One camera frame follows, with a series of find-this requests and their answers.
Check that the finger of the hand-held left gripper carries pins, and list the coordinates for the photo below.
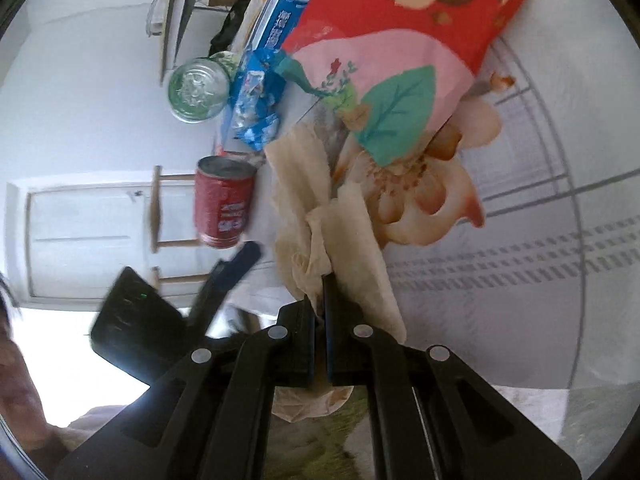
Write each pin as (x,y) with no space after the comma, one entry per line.
(225,280)

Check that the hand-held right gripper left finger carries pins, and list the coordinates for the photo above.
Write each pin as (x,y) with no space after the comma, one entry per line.
(311,355)

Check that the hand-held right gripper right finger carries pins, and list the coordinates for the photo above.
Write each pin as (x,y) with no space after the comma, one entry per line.
(327,345)

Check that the beige cloth rag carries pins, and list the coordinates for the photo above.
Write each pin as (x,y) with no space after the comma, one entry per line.
(350,240)

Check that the green plastic cup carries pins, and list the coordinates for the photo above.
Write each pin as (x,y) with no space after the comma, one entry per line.
(195,85)

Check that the blue carton box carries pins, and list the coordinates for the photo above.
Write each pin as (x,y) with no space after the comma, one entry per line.
(285,5)

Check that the red drink can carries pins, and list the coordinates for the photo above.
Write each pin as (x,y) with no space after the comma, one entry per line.
(222,205)

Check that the green fluffy cloth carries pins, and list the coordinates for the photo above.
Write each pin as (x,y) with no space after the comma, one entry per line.
(310,445)

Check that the black seat wooden chair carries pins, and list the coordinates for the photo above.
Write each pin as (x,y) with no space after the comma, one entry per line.
(156,210)

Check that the white door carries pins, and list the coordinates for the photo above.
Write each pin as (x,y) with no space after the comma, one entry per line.
(75,240)

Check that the floral tablecloth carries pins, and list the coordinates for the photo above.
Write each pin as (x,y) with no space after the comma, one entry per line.
(500,285)

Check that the blue snack wrapper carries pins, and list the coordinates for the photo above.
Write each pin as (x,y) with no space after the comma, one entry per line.
(255,90)

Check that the red squirrel print bag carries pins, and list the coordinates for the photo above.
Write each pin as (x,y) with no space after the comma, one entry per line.
(400,35)

